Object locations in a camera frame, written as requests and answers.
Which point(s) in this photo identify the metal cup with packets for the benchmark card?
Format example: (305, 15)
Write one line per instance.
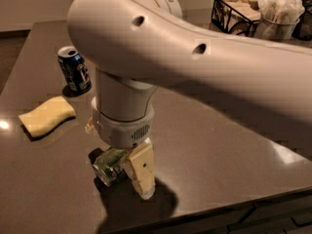
(278, 19)

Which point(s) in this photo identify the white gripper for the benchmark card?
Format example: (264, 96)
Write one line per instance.
(122, 132)

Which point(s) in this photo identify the green soda can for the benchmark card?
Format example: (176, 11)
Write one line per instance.
(108, 166)

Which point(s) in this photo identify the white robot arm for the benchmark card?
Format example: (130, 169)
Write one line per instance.
(138, 44)

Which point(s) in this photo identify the blue pepsi can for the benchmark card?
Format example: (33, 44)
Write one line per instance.
(74, 69)

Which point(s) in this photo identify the black wire napkin basket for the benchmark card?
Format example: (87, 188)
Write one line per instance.
(238, 17)

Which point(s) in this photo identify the yellow sponge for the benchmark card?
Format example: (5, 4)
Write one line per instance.
(47, 116)

